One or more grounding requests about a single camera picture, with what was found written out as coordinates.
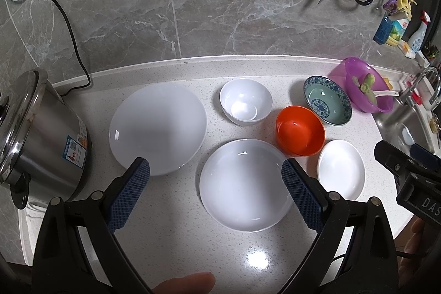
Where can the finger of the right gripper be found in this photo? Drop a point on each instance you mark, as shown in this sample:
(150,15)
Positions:
(423,156)
(393,159)

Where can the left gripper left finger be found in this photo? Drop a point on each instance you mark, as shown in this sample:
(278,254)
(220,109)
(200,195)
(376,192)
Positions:
(124,192)

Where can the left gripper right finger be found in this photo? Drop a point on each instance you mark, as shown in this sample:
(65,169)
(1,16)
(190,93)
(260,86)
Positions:
(307,194)

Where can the large white plate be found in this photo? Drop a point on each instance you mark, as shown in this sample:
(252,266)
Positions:
(165,123)

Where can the white deep plate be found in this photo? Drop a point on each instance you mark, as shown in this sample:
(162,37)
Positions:
(241,186)

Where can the blue floral ceramic bowl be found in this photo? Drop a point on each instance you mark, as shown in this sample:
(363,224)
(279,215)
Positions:
(327,100)

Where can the person right hand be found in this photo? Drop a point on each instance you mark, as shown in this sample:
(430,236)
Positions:
(420,271)

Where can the person left hand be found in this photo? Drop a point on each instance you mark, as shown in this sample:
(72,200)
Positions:
(198,283)

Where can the stainless steel sink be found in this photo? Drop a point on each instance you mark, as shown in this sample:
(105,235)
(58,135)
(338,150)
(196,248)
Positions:
(406,125)

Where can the small white plate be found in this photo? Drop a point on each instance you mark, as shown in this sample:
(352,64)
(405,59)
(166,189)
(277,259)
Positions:
(341,169)

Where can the chrome sink faucet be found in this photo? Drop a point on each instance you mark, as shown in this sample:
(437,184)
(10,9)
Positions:
(423,89)

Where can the orange plastic bowl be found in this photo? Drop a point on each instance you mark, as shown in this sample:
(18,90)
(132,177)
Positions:
(299,132)

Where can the white spoon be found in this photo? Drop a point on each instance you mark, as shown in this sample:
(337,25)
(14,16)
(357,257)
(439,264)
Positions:
(383,93)

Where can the green vegetable piece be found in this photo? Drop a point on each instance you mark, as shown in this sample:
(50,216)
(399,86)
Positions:
(366,86)

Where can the stainless steel rice cooker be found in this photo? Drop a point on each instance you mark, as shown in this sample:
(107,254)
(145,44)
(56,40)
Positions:
(45,145)

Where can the purple plastic basin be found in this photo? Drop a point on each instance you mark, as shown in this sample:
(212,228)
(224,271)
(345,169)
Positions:
(350,74)

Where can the white spray bottle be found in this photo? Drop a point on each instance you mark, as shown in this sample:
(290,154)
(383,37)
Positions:
(417,38)

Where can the white bowl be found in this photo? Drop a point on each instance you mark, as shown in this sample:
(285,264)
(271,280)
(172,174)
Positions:
(245,102)

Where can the blue detergent box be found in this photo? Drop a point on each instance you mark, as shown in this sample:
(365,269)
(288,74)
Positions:
(391,28)

